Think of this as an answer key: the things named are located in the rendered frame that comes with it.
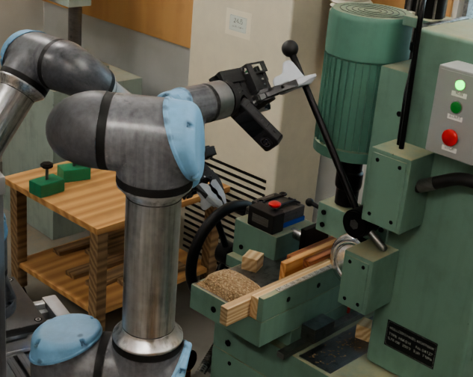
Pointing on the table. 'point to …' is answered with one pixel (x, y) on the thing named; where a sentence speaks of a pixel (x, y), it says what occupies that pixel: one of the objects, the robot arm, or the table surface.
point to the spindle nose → (356, 176)
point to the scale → (304, 278)
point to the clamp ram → (308, 235)
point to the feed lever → (354, 217)
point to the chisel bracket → (331, 218)
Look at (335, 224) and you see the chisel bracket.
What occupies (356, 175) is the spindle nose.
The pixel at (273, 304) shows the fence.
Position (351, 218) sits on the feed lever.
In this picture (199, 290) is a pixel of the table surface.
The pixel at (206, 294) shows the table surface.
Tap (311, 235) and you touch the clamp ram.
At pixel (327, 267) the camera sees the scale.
